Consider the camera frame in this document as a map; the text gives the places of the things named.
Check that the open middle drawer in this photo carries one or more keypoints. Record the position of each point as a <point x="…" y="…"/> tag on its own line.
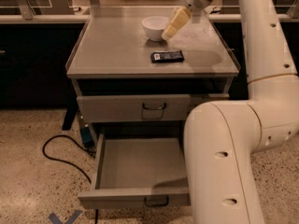
<point x="138" y="172"/>

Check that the long dark counter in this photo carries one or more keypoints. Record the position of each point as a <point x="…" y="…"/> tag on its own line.
<point x="32" y="65"/>

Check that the blue power box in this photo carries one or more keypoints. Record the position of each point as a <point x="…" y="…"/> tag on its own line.
<point x="86" y="137"/>

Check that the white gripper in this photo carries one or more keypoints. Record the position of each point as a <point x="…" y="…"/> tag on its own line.
<point x="182" y="15"/>

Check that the closed grey top drawer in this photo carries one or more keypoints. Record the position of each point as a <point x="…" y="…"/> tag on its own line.
<point x="121" y="108"/>

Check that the white ceramic bowl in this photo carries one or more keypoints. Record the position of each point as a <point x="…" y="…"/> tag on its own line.
<point x="154" y="26"/>

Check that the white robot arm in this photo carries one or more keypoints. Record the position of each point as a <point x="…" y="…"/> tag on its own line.
<point x="219" y="137"/>

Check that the grey metal drawer cabinet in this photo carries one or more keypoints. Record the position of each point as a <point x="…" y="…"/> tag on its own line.
<point x="113" y="58"/>

